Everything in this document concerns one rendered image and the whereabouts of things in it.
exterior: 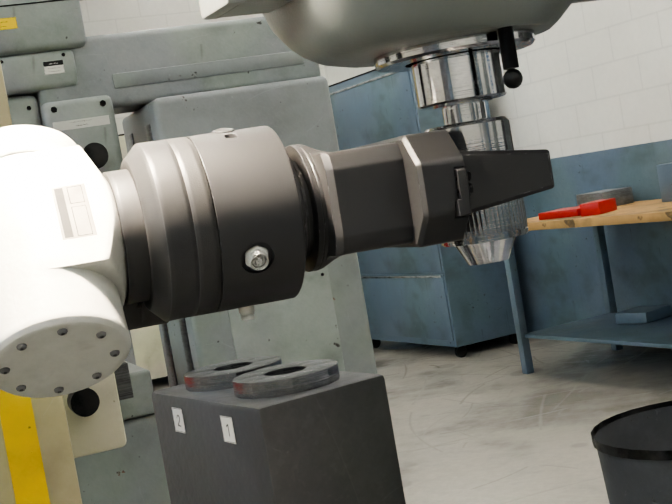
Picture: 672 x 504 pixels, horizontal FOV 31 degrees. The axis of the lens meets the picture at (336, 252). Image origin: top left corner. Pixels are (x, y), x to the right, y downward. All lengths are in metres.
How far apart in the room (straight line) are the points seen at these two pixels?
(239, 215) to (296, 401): 0.41
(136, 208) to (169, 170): 0.02
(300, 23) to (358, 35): 0.03
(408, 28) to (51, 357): 0.22
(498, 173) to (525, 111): 7.42
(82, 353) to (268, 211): 0.11
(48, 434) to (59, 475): 0.08
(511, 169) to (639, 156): 6.55
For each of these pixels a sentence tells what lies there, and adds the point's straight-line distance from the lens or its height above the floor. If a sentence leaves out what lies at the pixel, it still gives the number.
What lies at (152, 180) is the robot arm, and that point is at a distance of 0.56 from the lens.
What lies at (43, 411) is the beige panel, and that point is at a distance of 2.32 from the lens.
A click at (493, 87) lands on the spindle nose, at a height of 1.28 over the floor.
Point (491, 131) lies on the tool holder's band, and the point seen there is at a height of 1.26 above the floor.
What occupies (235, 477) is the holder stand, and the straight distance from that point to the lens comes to 1.00.
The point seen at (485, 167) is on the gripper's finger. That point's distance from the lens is 0.61.
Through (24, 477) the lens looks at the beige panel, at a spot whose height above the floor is 0.82.
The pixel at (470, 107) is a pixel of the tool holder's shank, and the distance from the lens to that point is 0.63.
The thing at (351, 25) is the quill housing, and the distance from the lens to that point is 0.58.
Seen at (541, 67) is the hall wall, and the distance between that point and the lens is 7.84.
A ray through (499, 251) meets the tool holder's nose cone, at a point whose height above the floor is 1.20.
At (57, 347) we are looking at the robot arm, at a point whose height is 1.20.
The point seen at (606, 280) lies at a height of 0.43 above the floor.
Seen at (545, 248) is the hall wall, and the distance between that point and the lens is 8.05.
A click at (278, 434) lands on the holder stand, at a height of 1.07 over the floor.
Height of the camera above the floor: 1.25
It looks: 3 degrees down
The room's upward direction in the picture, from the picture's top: 10 degrees counter-clockwise
